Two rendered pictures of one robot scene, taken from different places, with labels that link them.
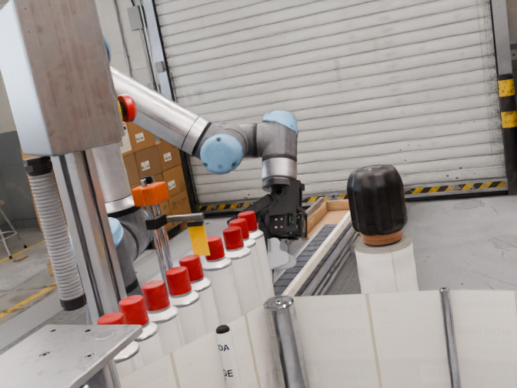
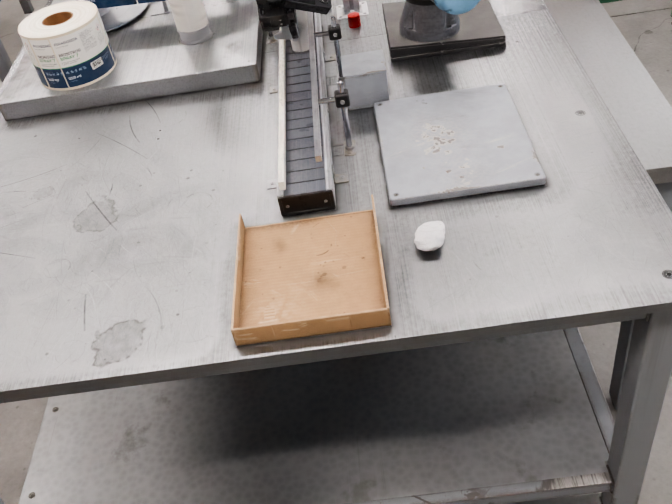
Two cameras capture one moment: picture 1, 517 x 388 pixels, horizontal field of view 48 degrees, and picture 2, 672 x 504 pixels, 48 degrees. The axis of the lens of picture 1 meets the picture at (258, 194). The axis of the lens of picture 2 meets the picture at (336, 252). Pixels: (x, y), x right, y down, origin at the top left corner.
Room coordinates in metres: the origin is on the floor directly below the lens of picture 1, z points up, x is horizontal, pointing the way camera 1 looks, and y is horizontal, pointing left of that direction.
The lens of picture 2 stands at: (2.73, -0.56, 1.75)
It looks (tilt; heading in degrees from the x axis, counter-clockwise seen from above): 42 degrees down; 161
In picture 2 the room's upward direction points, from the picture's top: 11 degrees counter-clockwise
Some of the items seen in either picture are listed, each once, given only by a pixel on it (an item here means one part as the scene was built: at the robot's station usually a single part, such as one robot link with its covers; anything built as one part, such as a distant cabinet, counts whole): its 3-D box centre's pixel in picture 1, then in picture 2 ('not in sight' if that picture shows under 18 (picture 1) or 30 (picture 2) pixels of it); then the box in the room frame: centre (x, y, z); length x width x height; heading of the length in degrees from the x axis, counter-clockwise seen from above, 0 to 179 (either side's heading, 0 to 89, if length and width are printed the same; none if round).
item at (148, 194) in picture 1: (183, 270); not in sight; (0.93, 0.15, 1.05); 0.10 x 0.04 x 0.33; 66
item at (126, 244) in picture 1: (101, 254); not in sight; (1.20, 0.35, 1.03); 0.13 x 0.12 x 0.14; 171
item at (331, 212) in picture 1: (353, 215); (309, 265); (1.79, -0.28, 0.85); 0.30 x 0.26 x 0.04; 156
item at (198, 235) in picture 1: (198, 239); not in sight; (0.93, 0.11, 1.09); 0.03 x 0.01 x 0.06; 66
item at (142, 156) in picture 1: (114, 189); not in sight; (5.15, 1.26, 0.57); 1.20 x 0.85 x 1.14; 157
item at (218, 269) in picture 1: (223, 295); not in sight; (0.95, 0.09, 0.98); 0.05 x 0.05 x 0.20
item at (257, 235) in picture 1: (255, 262); (295, 10); (1.09, 0.03, 0.98); 0.05 x 0.05 x 0.20
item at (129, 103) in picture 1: (123, 108); not in sight; (0.80, 0.16, 1.33); 0.04 x 0.03 x 0.04; 31
